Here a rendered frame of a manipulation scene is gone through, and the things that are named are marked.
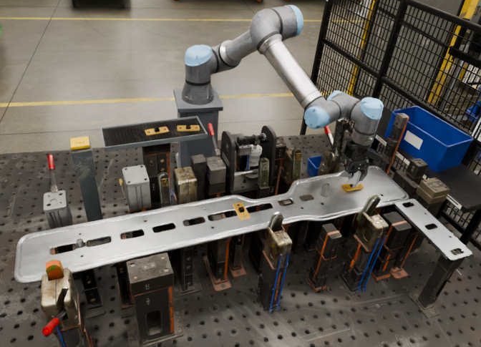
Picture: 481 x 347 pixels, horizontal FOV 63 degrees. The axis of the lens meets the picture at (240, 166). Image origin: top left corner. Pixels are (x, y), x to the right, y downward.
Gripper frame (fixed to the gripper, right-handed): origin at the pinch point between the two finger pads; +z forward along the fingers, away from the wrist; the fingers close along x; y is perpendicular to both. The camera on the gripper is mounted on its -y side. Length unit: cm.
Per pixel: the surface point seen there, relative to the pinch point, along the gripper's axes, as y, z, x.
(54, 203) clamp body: 106, -5, -14
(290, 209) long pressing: 29.2, 2.0, 4.5
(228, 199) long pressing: 48.9, 1.6, -6.8
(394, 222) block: -5.4, 4.6, 19.5
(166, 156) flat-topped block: 66, -5, -30
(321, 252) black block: 22.2, 12.7, 17.9
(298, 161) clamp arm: 17.3, -3.7, -14.6
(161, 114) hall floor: 29, 102, -251
